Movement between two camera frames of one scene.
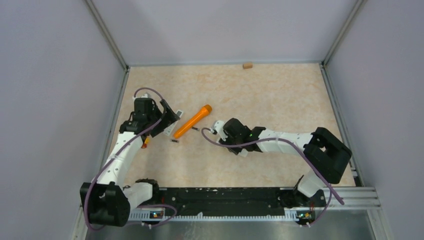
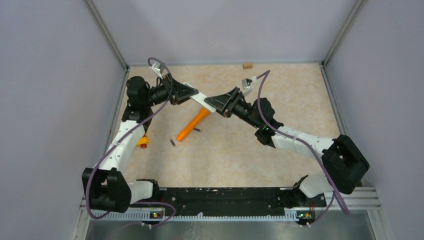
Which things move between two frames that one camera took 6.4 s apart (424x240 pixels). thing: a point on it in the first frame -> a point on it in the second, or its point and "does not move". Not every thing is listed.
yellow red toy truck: [146, 141] does not move
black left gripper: [169, 118] -> [178, 92]
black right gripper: [236, 150] -> [224, 104]
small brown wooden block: [247, 66] does not move
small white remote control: [169, 130] -> [199, 98]
